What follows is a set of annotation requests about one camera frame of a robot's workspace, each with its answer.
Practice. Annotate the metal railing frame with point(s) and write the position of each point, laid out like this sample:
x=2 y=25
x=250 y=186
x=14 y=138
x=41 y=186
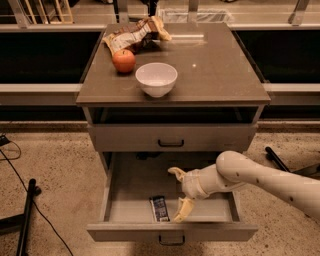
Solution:
x=261 y=15

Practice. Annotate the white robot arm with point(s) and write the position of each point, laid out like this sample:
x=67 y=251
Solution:
x=232 y=170

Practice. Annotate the blueberry rxbar wrapper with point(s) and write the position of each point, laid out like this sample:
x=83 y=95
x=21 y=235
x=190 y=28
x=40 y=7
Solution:
x=159 y=208

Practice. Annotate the crumpled chip bag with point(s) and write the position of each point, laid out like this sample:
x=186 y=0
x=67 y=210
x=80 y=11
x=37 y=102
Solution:
x=138 y=35

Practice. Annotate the closed top drawer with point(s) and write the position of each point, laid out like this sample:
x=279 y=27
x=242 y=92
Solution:
x=178 y=138

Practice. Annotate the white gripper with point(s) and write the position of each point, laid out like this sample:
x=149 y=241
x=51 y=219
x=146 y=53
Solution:
x=192 y=185

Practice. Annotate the open middle drawer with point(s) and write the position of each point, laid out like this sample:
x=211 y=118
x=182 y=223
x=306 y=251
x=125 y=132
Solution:
x=133 y=179

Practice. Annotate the white ceramic bowl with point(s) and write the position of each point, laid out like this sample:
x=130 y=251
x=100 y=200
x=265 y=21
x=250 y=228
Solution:
x=156 y=79

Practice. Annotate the black stand leg left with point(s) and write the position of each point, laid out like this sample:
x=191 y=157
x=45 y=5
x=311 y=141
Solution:
x=20 y=223

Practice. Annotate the red apple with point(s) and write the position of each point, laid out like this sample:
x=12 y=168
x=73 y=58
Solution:
x=124 y=61

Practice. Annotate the black stand leg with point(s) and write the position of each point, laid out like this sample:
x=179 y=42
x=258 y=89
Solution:
x=20 y=223
x=312 y=171

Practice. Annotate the black stand leg right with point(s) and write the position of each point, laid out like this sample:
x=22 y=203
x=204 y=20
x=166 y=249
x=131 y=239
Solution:
x=312 y=171

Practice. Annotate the grey drawer cabinet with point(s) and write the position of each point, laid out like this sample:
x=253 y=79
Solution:
x=215 y=84

